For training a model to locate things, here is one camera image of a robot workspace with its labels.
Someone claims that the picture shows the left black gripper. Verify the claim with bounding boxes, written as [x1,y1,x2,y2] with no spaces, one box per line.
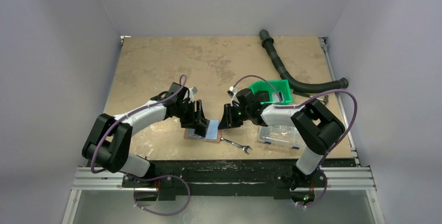
[175,99,206,129]

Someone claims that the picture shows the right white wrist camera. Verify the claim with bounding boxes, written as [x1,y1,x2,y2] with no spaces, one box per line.
[227,86,240,106]

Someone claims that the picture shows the green plastic bin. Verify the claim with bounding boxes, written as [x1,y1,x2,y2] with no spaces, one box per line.
[249,80,293,105]

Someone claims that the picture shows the small hammer black handle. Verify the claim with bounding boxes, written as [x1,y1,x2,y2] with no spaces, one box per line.
[292,90,329,106]

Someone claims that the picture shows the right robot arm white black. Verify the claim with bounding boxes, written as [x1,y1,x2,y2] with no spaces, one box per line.
[218,89,348,190]

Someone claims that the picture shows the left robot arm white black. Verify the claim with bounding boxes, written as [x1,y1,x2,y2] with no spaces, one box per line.
[81,82,213,187]

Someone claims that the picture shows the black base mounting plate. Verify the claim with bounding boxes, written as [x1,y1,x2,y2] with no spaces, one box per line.
[120,159,357,203]

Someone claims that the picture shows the black corrugated hose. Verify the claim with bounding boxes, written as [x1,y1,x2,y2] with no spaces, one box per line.
[259,29,349,93]

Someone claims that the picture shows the clear plastic screw box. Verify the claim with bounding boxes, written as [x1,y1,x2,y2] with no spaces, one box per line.
[257,125,305,150]

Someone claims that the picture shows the silver open-end wrench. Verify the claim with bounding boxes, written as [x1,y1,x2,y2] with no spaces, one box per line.
[220,136,252,155]

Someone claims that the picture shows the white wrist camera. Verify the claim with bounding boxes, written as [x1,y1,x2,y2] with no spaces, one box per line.
[227,86,240,106]
[188,86,198,102]

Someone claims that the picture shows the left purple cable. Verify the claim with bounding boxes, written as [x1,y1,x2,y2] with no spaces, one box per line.
[90,74,192,216]

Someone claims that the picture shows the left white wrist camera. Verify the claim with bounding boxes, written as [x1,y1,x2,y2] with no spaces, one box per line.
[188,86,198,102]

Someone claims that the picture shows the brown leather card holder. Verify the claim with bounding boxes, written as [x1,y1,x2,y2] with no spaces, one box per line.
[183,119,221,142]

